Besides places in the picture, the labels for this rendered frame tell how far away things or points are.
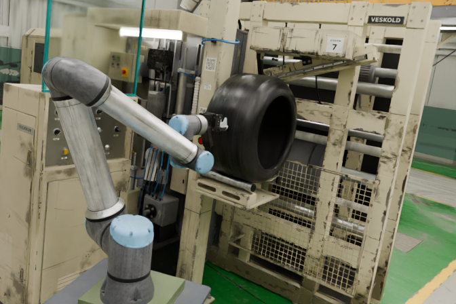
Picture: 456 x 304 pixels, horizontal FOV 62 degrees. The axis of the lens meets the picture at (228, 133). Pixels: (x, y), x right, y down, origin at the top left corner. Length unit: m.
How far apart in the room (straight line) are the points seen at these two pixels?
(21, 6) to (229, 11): 9.01
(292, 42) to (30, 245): 1.75
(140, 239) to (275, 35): 1.45
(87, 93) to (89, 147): 0.24
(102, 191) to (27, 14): 9.66
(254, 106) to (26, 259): 1.36
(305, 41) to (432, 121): 9.17
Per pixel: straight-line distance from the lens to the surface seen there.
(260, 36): 2.36
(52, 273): 2.24
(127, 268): 1.40
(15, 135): 2.16
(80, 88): 1.23
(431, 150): 11.24
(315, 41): 2.20
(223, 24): 2.20
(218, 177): 2.10
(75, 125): 1.37
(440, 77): 11.33
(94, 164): 1.42
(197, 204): 2.33
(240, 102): 1.87
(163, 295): 1.52
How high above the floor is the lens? 1.46
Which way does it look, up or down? 9 degrees down
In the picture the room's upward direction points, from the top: 8 degrees clockwise
